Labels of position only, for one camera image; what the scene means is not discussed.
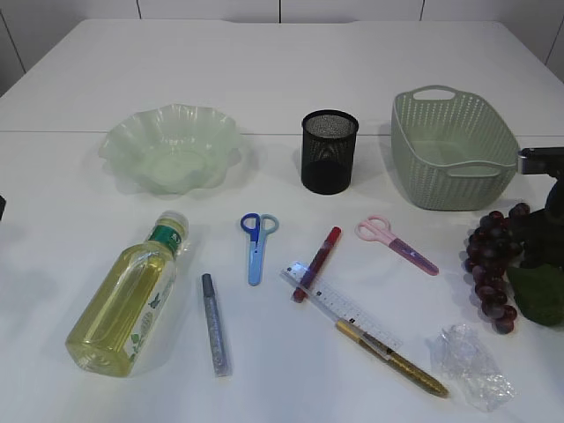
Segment black mesh pen holder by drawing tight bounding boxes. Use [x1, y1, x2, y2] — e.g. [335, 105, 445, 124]
[301, 109, 359, 195]

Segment clear plastic sheet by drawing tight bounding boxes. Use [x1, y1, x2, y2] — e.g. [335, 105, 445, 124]
[429, 324, 516, 412]

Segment gold glitter pen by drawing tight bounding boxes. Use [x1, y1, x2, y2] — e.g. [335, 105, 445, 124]
[335, 318, 449, 398]

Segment red glitter pen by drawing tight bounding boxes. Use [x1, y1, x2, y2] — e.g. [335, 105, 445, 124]
[293, 226, 342, 303]

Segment clear plastic ruler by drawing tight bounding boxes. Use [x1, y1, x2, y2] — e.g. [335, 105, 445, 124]
[281, 262, 402, 360]

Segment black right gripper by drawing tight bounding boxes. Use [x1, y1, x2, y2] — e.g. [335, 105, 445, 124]
[510, 178, 563, 269]

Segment silver glitter pen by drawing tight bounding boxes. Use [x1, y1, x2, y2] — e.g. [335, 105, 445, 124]
[202, 273, 232, 377]

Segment pale green wavy glass plate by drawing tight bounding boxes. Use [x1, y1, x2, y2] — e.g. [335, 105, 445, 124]
[99, 104, 242, 195]

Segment pale green plastic basket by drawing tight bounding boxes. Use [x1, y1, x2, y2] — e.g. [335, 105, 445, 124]
[391, 85, 519, 212]

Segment yellow tea plastic bottle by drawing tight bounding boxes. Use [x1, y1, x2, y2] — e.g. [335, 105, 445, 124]
[65, 211, 189, 377]

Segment pink handled scissors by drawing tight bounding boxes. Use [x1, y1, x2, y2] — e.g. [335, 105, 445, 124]
[355, 215, 439, 276]

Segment blue handled scissors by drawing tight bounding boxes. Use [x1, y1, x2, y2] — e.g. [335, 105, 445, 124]
[240, 213, 279, 286]

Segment purple grape bunch with leaf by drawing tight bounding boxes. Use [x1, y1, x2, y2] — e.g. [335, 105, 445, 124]
[464, 211, 563, 334]

